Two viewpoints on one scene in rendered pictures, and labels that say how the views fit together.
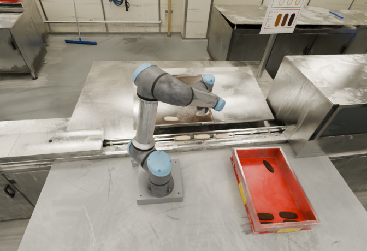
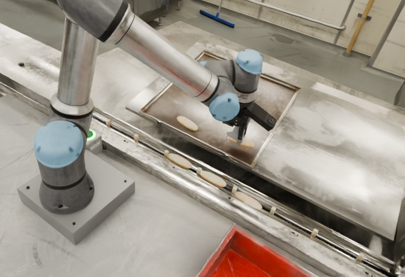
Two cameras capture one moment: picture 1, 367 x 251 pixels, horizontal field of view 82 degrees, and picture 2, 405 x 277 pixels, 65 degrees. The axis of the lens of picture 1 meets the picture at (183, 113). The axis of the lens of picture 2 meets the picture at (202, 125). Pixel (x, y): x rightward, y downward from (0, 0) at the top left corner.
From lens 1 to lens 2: 69 cm
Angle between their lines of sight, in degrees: 27
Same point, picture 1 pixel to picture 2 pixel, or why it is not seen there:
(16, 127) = (26, 44)
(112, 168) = not seen: hidden behind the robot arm
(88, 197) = not seen: outside the picture
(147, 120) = (65, 55)
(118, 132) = (111, 105)
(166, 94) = not seen: outside the picture
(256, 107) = (367, 194)
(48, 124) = (55, 56)
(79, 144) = (41, 84)
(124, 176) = not seen: hidden behind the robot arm
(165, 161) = (61, 143)
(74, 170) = (15, 113)
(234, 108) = (315, 170)
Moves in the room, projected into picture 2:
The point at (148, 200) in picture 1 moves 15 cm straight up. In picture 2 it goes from (30, 201) to (18, 166)
